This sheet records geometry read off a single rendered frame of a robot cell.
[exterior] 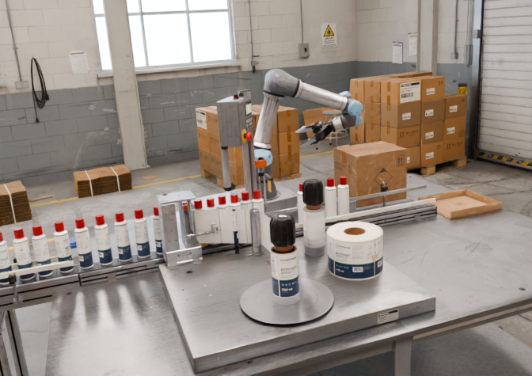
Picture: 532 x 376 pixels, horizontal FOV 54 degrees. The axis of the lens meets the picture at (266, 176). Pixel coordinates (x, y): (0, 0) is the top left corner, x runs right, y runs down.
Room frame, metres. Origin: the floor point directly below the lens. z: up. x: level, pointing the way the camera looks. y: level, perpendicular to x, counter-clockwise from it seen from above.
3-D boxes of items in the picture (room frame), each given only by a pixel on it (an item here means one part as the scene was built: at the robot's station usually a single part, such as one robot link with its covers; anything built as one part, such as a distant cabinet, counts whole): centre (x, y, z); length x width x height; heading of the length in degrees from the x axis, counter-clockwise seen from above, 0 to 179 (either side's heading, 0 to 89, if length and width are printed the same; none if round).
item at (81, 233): (1.91, 0.73, 0.98); 0.05 x 0.05 x 0.20
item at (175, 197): (1.94, 0.35, 1.14); 0.14 x 0.11 x 0.01; 109
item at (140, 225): (1.99, 0.52, 0.98); 0.05 x 0.05 x 0.20
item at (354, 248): (1.76, -0.31, 0.95); 0.20 x 0.20 x 0.14
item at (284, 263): (1.54, -0.04, 1.04); 0.09 x 0.09 x 0.29
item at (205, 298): (1.70, -0.04, 0.86); 0.80 x 0.67 x 0.05; 109
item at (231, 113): (2.21, 0.11, 1.38); 0.17 x 0.10 x 0.19; 164
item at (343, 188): (2.27, -0.35, 0.98); 0.05 x 0.05 x 0.20
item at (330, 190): (2.26, -0.29, 0.98); 0.05 x 0.05 x 0.20
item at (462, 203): (2.48, -0.96, 0.85); 0.30 x 0.26 x 0.04; 109
